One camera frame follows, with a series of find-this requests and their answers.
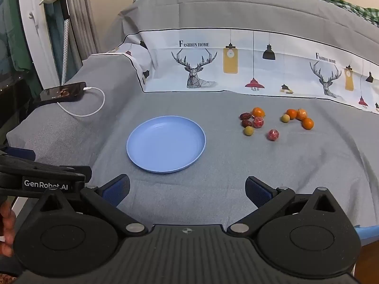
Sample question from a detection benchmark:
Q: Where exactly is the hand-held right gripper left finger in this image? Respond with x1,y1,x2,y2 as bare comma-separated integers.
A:
38,174,149,238

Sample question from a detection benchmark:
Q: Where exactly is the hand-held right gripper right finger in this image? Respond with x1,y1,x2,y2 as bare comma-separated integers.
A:
227,176,344,238

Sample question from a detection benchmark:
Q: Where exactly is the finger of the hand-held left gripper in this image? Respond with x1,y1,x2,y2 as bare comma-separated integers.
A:
0,146,36,162

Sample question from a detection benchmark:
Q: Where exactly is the blue plate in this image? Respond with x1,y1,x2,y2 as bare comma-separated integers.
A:
126,116,207,174

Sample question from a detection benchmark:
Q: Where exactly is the person's left hand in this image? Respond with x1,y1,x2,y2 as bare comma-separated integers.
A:
0,200,17,258

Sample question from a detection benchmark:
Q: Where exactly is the dark furniture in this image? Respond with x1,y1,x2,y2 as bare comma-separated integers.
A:
0,74,40,147

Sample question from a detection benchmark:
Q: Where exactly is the black smartphone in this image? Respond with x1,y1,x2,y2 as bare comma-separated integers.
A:
40,82,88,104

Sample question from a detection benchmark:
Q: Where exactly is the blue plastic stool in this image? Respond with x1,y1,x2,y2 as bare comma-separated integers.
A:
354,224,379,247

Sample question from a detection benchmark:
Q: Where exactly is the teal hanging cloth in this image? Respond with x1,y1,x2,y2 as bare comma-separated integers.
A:
44,3,66,74

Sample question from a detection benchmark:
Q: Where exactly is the white drying rack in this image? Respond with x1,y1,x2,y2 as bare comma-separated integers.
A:
63,0,99,66

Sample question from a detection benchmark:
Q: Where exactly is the white charging cable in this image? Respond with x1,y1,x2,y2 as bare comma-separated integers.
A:
57,86,106,118

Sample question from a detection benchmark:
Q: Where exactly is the white curved frame with hooks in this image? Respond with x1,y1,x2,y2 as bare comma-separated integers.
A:
16,0,61,91

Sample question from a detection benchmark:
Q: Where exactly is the garment steamer with striped hose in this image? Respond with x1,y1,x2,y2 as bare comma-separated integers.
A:
44,0,72,86

